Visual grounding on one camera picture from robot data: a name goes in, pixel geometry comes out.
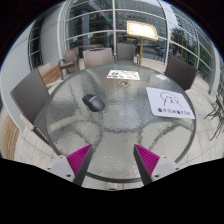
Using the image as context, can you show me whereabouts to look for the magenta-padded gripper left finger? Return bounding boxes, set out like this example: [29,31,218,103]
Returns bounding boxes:
[46,143,95,187]

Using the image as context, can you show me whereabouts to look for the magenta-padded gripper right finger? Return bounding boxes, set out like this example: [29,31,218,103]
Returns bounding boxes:
[133,143,181,187]

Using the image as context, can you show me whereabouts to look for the black computer mouse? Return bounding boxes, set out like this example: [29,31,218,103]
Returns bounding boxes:
[81,93,106,113]

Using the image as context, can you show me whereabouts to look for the wooden slat bench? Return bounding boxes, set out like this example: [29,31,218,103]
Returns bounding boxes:
[39,64,63,88]
[1,109,21,161]

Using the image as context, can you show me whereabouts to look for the dark wicker chair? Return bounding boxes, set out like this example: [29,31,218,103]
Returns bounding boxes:
[164,54,199,92]
[9,68,53,146]

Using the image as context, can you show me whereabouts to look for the dark metal outdoor furniture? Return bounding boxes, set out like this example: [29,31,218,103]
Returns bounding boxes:
[203,93,224,142]

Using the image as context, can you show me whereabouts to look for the laminated picture menu card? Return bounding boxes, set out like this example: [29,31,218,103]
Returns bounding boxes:
[106,69,141,81]

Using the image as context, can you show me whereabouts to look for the brown wicker armchair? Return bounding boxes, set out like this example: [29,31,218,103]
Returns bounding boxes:
[57,46,81,80]

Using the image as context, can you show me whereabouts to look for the grey wicker armchair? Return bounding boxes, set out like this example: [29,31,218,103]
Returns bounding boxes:
[115,42,137,64]

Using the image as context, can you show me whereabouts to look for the gold framed menu stand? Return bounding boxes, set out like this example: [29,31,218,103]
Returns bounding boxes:
[125,20,159,67]

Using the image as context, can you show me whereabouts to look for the round brass table ring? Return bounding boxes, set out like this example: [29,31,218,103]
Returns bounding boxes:
[117,79,132,88]

